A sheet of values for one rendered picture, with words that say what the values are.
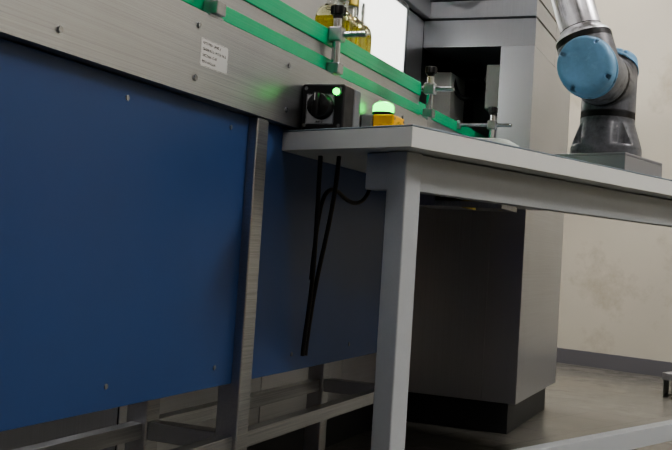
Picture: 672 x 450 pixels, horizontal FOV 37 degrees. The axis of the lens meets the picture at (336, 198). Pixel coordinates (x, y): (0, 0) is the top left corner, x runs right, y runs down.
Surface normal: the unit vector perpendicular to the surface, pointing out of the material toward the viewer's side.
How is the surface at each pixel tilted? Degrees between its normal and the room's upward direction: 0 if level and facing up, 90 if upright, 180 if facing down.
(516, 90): 90
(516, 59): 90
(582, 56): 95
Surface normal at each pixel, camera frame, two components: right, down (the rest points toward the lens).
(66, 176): 0.92, 0.04
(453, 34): -0.38, -0.07
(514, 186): 0.73, 0.01
